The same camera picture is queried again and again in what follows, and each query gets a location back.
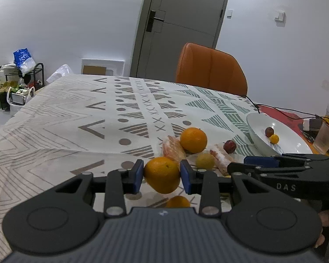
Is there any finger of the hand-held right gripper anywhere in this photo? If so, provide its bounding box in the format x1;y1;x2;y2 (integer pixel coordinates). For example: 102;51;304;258
227;162;308;176
243;154;313;168

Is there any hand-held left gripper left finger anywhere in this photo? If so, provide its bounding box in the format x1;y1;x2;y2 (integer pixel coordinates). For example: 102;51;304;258
55;159;145;217

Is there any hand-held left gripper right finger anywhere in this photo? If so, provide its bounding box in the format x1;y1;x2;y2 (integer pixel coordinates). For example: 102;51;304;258
180;159;266;215

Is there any large orange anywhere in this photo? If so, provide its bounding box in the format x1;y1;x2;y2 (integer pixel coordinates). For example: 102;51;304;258
143;157;181;194
180;127;208;154

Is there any peeled pomelo piece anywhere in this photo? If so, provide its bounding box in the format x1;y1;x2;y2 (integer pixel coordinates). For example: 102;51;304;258
210;144;236;176
162;135;187;163

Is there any pale yellow plum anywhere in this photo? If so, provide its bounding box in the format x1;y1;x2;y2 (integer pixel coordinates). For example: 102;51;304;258
195;153;215;169

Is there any red plum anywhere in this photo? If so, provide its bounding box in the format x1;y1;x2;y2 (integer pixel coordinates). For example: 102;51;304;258
223;140;237;154

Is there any small orange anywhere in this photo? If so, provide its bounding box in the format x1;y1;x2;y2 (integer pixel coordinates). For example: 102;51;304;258
166;195;191;208

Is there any white plate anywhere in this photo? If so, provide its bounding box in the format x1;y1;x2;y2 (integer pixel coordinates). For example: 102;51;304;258
246;112;315;157

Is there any person's right hand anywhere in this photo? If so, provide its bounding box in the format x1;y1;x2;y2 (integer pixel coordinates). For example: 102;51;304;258
315;210;329;249

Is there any frosted glass cup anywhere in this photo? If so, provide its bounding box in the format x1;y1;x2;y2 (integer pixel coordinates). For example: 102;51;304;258
313;121;329;154

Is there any patterned tablecloth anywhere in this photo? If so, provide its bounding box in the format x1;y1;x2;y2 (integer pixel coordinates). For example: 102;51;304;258
0;74;266;263

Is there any orange leather chair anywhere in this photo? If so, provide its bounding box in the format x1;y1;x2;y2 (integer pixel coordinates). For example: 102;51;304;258
175;43;248;96

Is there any clear plastic bag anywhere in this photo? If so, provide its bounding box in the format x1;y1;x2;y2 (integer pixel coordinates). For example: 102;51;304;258
46;64;73;84

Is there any black metal rack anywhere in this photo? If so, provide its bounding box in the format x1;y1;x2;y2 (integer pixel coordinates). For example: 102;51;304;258
0;63;45;94

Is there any white basket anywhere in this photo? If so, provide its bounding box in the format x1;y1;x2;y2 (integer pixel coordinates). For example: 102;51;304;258
7;86;36;106

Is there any grey door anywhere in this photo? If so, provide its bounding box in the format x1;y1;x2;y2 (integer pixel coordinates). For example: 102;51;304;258
130;0;233;82

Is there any blue plastic bag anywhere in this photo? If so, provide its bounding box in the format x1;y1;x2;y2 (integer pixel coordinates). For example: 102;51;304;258
13;48;35;74

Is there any black cable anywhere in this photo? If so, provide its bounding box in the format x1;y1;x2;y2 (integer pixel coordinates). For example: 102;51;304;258
241;95;320;120

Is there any white picture frame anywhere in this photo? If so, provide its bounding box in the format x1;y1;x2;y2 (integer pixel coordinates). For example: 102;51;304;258
81;58;125;76

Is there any black door handle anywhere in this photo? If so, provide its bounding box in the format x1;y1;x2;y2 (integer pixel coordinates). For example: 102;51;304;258
147;10;165;33

